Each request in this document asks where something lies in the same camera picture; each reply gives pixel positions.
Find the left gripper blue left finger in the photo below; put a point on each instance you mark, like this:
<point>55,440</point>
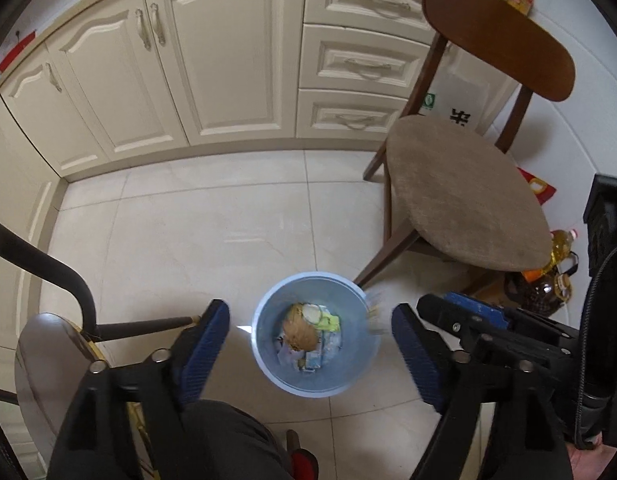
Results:
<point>196,350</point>

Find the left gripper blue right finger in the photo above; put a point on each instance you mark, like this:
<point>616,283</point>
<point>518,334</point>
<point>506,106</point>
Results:
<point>422,351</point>

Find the brown round food scrap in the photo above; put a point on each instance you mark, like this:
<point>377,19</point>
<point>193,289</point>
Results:
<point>300,335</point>

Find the light green wrapper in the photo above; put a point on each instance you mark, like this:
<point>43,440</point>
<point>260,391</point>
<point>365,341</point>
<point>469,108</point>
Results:
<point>329,323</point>

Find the green white milk carton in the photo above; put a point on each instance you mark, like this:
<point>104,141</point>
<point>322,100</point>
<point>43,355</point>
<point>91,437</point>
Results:
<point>313,361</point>

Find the blue trash bin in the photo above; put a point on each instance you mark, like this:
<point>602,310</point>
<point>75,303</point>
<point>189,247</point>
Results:
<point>349,352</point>

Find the person's right hand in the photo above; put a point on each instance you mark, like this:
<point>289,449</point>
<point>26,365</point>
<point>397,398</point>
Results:
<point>590,464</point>

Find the cooking oil bottle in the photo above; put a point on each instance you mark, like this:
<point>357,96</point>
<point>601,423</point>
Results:
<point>544,291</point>

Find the person's dark trouser leg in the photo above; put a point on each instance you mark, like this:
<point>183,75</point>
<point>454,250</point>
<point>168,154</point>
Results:
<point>240,446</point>

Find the black metal chair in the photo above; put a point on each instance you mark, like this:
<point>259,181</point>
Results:
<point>53,354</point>

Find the wooden chair with beige seat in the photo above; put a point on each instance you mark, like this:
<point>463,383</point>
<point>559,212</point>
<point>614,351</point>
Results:
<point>447,185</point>

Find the red packet on floor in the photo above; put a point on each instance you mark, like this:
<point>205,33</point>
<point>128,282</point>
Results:
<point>541,189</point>

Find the white shopping bag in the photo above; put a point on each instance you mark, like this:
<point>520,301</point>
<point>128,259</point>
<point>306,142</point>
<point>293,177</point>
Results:
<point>457,97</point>

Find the cream lower cabinets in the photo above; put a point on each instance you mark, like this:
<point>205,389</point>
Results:
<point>113,84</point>

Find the red plastic basin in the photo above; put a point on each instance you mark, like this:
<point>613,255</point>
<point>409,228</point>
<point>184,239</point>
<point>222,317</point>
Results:
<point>15,51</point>

